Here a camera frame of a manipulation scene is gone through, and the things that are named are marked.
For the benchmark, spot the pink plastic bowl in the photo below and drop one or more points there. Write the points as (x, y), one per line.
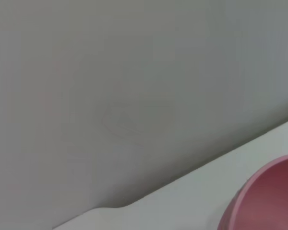
(266, 191)

